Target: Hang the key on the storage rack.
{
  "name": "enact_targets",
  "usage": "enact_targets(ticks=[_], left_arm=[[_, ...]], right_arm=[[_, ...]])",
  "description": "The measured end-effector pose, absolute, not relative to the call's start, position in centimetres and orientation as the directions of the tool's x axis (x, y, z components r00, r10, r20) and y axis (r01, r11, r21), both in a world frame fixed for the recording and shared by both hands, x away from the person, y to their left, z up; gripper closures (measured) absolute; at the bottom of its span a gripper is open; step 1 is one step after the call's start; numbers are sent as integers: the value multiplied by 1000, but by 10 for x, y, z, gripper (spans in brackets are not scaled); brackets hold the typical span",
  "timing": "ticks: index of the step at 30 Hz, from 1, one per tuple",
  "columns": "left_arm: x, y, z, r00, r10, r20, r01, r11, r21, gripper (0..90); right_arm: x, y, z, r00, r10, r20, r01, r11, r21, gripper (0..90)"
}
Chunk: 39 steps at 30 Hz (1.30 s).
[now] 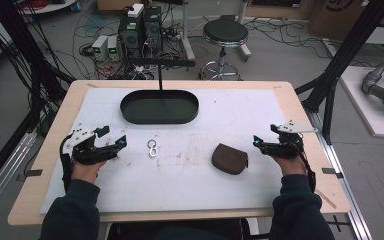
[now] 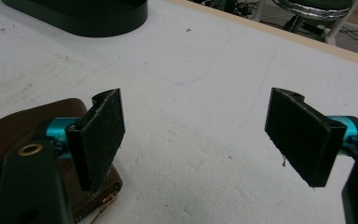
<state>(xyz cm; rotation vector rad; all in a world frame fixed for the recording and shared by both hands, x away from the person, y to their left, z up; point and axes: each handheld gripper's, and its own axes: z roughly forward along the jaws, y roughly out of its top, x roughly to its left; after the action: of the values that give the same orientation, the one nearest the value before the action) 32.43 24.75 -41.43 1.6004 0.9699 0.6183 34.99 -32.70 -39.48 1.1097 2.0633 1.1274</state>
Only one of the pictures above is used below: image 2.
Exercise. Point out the brown leather wallet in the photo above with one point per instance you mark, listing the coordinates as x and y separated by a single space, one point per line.
18 124

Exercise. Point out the black oval container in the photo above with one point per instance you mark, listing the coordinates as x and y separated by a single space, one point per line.
84 15

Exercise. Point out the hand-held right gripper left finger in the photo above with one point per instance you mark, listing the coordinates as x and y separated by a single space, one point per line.
98 140

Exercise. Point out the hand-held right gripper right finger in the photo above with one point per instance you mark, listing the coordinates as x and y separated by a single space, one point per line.
304 140

